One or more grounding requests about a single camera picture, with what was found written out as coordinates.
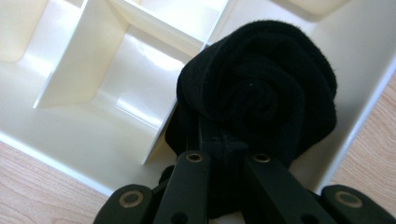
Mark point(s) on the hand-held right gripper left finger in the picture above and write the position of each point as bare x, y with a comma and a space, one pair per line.
194, 133

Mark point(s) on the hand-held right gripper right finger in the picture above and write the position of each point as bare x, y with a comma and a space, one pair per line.
238, 149

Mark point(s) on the black sock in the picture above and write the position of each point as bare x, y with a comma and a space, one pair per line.
264, 77

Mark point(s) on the white compartment organizer box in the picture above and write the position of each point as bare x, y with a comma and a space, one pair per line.
77, 140

